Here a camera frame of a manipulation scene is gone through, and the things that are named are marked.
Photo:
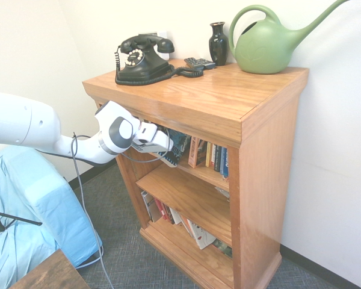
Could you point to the blue travel guide book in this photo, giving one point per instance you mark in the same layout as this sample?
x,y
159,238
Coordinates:
x,y
225,164

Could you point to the white book with red mark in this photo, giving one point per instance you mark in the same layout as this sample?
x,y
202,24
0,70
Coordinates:
x,y
203,236

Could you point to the white square alarm clock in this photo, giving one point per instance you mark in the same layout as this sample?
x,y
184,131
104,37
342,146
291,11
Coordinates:
x,y
164,33

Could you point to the plain white book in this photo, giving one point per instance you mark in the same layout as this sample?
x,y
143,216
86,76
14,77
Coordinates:
x,y
176,216

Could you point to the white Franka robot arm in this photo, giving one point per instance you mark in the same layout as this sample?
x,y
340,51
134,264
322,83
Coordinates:
x,y
18,120

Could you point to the green plastic watering can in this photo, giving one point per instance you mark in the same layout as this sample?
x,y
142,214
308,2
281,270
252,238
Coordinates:
x,y
264,51

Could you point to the black ceramic vase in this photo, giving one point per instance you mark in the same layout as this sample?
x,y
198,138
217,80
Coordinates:
x,y
218,45

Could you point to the blue cloth covered chair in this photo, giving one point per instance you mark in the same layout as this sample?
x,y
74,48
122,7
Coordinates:
x,y
33,186

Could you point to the thin white book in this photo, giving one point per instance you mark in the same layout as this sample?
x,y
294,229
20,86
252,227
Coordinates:
x,y
186,227

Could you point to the orange business book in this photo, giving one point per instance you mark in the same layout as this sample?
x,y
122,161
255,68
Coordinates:
x,y
197,153

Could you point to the black phone handset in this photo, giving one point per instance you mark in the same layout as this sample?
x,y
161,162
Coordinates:
x,y
144,40

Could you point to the dark blue paperback book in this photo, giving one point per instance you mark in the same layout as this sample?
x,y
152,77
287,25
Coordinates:
x,y
219,159

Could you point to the dark teal illustrated book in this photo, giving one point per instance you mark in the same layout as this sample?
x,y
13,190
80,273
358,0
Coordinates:
x,y
180,144

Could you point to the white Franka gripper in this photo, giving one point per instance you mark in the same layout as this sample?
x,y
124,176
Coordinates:
x,y
161,143

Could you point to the yellow white paperback book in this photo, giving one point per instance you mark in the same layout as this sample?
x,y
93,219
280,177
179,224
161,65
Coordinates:
x,y
208,155

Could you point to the black rotary telephone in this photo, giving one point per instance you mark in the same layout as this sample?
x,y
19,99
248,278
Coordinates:
x,y
117,64

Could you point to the loose paper cards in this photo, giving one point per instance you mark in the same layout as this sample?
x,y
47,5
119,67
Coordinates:
x,y
224,192

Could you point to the tan book with dark spine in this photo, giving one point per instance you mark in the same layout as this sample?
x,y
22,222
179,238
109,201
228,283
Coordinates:
x,y
152,207

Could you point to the black camera tripod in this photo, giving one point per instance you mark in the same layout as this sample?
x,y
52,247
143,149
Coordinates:
x,y
18,218

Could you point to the dark fantasy hardcover book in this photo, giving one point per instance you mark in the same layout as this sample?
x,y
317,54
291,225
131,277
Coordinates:
x,y
224,248

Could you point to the black thin book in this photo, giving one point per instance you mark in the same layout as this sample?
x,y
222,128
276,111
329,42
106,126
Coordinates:
x,y
170,215

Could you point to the black rotary phone body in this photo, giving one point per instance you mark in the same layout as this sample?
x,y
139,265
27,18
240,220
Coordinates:
x,y
150,64

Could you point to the wooden bookshelf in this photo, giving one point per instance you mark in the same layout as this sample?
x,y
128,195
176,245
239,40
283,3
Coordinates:
x,y
258,180

